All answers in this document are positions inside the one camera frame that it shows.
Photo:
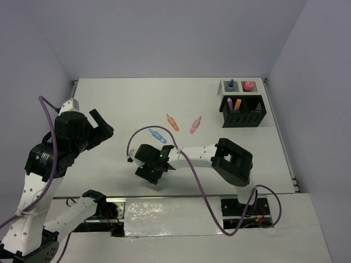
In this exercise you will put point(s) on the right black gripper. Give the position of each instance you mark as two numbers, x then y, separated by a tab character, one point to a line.
152	178

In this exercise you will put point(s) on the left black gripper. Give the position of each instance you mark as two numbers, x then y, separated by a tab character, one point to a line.
103	131

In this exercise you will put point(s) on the purple highlighter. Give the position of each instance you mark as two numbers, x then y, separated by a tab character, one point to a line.
230	104

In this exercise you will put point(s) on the orange tip grey highlighter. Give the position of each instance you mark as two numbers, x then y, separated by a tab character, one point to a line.
237	104

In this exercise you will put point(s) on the blue cap clear bottle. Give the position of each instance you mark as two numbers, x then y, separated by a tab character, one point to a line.
231	85

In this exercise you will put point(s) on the pink cap glue bottle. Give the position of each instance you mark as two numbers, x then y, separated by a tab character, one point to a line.
248	86

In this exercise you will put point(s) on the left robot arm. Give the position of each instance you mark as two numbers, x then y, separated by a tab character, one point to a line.
30	238

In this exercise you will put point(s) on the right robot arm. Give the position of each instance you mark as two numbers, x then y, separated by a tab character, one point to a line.
232	162

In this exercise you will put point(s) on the blue highlighter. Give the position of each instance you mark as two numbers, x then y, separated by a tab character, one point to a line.
158	136

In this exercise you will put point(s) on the pink highlighter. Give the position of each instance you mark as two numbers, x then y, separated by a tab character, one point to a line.
195	125

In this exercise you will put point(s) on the black slotted organizer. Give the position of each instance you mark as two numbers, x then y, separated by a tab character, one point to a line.
250	114

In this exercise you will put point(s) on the white two-cell organizer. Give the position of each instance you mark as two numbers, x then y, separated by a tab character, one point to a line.
239	84

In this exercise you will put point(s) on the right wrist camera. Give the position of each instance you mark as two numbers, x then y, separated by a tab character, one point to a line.
132	159

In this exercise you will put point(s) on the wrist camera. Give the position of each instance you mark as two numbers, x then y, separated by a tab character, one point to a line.
132	159
69	105

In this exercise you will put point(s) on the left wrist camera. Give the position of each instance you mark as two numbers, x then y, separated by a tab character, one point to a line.
69	105

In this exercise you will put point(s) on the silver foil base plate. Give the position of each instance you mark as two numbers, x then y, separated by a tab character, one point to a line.
160	217

